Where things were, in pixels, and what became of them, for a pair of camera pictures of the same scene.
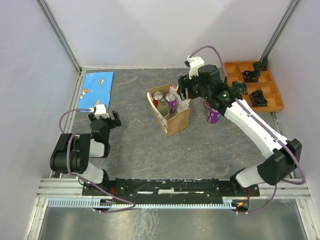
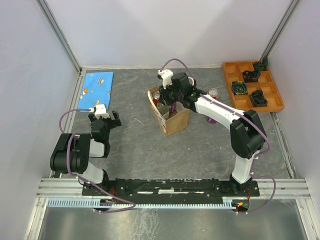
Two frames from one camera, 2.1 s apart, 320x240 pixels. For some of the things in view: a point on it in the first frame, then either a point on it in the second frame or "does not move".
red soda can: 157,96 does not move
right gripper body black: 194,89 → 169,96
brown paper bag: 177,121 does not move
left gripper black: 114,123 does not move
